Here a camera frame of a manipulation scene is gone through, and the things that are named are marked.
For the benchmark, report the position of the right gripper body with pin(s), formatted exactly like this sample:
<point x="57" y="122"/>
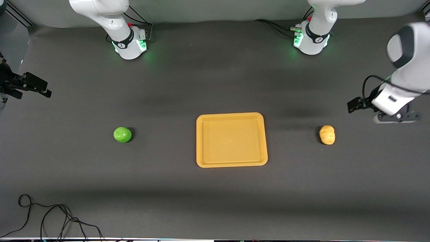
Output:
<point x="7" y="81"/>

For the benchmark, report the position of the yellow potato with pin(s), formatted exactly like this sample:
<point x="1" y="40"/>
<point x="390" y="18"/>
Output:
<point x="327" y="135"/>

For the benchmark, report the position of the green apple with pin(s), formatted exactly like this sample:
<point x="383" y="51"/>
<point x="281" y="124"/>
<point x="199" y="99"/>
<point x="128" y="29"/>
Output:
<point x="122" y="134"/>

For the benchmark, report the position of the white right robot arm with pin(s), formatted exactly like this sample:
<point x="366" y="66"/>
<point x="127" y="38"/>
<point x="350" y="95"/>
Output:
<point x="111" y="20"/>

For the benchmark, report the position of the orange plastic tray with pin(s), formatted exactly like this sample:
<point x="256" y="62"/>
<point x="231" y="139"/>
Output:
<point x="231" y="141"/>

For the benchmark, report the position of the dark grey table mat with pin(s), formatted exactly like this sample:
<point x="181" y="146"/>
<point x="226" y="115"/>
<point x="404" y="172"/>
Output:
<point x="215" y="201"/>

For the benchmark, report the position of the black aluminium frame rail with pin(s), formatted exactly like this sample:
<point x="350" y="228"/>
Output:
<point x="427" y="13"/>
<point x="20" y="15"/>

